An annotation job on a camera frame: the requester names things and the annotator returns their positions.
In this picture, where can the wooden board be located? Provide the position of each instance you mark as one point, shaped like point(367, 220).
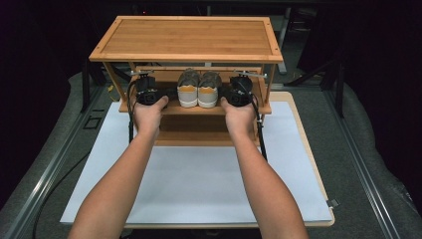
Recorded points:
point(282, 97)

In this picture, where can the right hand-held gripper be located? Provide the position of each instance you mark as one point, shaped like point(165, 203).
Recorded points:
point(240, 91)

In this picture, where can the person's right hand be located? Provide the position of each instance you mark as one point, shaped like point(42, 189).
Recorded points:
point(242, 121)

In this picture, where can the grey white sneaker yellow heel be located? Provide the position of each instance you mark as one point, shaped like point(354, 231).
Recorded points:
point(187, 98)

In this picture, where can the person's left hand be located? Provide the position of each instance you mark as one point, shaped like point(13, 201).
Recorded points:
point(147, 119)

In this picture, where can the wooden shoe rack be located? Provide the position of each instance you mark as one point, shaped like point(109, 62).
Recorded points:
point(189, 36)

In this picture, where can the white table mat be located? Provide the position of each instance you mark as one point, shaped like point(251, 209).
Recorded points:
point(192, 186)

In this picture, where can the metal clip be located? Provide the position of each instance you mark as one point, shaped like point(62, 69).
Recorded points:
point(332, 202)

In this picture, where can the black metal stand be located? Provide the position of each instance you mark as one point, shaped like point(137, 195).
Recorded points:
point(338, 86)
point(85, 86)

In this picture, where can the small yellow object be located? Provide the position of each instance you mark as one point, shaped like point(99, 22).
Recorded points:
point(110, 89)

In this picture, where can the aluminium rail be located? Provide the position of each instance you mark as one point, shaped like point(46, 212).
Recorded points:
point(363, 166)
point(51, 169)

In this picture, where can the pair of grey sneakers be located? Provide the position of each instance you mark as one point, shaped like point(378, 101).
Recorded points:
point(208, 99)

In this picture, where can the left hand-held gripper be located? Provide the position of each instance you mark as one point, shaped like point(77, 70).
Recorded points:
point(147, 91)

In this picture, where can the grey metal stand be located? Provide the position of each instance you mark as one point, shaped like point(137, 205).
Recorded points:
point(283, 36)

